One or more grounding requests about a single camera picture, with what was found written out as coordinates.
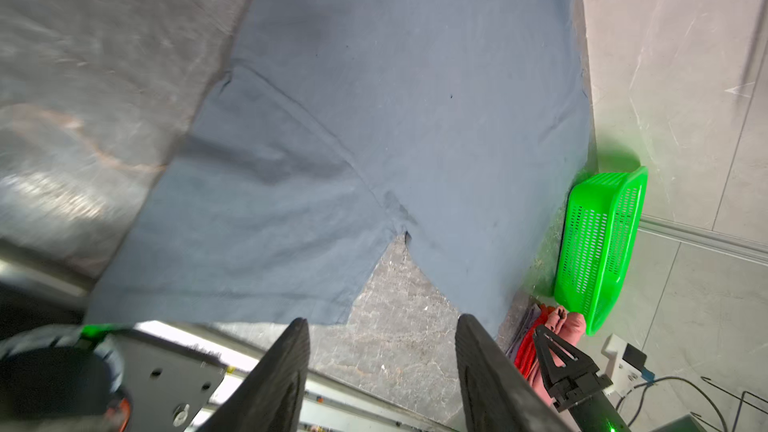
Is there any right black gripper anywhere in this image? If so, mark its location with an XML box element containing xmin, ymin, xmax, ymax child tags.
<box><xmin>533</xmin><ymin>325</ymin><xmax>630</xmax><ymax>432</ymax></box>

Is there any black wire hook rack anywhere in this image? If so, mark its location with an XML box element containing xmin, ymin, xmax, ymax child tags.
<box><xmin>699</xmin><ymin>375</ymin><xmax>767</xmax><ymax>431</ymax></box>

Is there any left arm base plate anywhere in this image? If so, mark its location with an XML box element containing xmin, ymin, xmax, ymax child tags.
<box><xmin>110</xmin><ymin>330</ymin><xmax>226</xmax><ymax>431</ymax></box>

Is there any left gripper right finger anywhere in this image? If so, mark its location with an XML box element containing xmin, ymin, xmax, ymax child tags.
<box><xmin>455</xmin><ymin>314</ymin><xmax>569</xmax><ymax>432</ymax></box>

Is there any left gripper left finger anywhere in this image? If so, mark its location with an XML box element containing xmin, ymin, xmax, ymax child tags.
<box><xmin>199</xmin><ymin>318</ymin><xmax>310</xmax><ymax>432</ymax></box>

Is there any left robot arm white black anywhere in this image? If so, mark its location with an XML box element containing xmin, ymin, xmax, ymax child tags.
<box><xmin>1</xmin><ymin>314</ymin><xmax>567</xmax><ymax>431</ymax></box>

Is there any folded red t shirt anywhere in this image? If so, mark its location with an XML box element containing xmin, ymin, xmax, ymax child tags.
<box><xmin>514</xmin><ymin>304</ymin><xmax>555</xmax><ymax>378</ymax></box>

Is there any folded pink t shirt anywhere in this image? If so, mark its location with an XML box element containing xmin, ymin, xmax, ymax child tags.
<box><xmin>527</xmin><ymin>305</ymin><xmax>587</xmax><ymax>409</ymax></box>

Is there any grey blue t shirt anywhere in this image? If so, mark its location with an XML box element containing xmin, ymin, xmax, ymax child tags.
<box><xmin>85</xmin><ymin>0</ymin><xmax>592</xmax><ymax>332</ymax></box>

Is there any white power adapter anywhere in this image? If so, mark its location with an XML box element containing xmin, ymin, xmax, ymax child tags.
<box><xmin>602</xmin><ymin>334</ymin><xmax>655</xmax><ymax>397</ymax></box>

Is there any green plastic basket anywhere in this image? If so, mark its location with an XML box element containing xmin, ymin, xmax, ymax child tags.
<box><xmin>554</xmin><ymin>166</ymin><xmax>648</xmax><ymax>336</ymax></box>

